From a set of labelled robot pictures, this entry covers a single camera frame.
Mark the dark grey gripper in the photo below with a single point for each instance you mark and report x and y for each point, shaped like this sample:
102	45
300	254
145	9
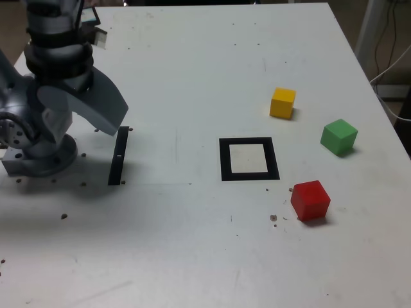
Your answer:
78	84

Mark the yellow cube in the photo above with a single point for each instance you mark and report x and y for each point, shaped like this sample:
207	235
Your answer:
282	104

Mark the red cube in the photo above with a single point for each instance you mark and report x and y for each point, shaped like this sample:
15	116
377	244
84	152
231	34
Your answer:
309	202

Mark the green cube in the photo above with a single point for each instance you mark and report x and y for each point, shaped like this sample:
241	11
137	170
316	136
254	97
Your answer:
337	138

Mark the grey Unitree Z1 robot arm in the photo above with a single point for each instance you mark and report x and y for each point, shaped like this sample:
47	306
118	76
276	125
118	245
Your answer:
48	160

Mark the black tape square outline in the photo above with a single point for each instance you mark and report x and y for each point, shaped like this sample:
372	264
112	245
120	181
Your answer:
224	160

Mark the black tape strip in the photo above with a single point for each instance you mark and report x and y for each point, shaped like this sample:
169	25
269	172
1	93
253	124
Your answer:
117	160

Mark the black smartphone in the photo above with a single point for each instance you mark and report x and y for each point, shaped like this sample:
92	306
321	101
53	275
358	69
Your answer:
90	16

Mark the small camera box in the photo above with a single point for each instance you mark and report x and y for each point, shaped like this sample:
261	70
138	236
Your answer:
100	38

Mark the white post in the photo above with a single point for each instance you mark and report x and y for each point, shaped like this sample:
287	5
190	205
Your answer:
369	32

